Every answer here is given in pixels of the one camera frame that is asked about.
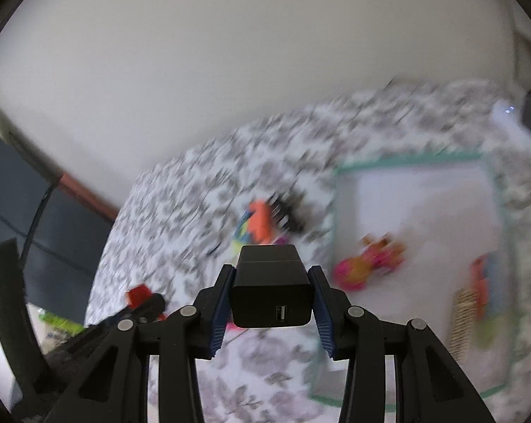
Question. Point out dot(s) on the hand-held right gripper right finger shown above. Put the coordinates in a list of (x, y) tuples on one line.
[(325, 321)]

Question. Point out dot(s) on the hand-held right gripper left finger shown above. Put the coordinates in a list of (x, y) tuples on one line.
[(219, 321)]

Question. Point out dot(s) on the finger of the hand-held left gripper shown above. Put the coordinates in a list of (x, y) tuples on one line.
[(146, 306)]

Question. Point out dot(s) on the red and white tube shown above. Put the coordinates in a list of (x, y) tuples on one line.
[(138, 295)]

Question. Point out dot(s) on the black charger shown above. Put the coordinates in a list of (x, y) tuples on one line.
[(269, 291)]

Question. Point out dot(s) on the pink puppy toy figure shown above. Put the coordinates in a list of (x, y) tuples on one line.
[(366, 266)]

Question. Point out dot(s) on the orange and blue plastic toy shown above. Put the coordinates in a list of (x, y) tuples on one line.
[(260, 220)]

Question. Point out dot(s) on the black toy car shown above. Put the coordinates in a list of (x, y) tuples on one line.
[(291, 213)]

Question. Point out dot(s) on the white tray with teal rim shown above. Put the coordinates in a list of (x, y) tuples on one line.
[(424, 211)]

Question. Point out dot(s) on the green packaging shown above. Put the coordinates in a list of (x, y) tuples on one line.
[(60, 324)]

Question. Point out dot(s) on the black curved bar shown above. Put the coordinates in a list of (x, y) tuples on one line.
[(9, 308)]

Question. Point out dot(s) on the black monitor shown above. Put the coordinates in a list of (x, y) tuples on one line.
[(49, 229)]

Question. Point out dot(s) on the white power strip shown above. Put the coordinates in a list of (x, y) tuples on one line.
[(510, 119)]

